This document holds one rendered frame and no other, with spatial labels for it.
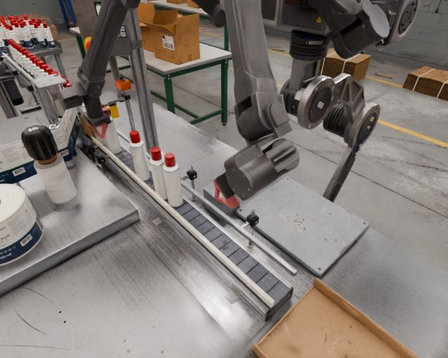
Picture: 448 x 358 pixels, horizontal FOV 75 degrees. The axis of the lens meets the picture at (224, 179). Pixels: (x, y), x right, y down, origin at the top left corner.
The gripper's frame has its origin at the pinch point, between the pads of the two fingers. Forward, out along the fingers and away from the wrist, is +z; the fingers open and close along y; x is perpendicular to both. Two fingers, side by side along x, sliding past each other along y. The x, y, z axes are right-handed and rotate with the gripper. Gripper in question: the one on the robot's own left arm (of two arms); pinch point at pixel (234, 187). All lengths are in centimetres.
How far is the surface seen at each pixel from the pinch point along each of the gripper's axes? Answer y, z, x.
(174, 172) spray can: -2.9, 29.7, -14.3
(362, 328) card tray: -12.9, 5.0, 48.0
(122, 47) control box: -13, 34, -63
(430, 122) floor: -345, 112, 58
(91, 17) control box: -7, 29, -73
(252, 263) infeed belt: -4.4, 20.5, 21.4
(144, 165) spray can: -3, 49, -25
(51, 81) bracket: 5, 69, -81
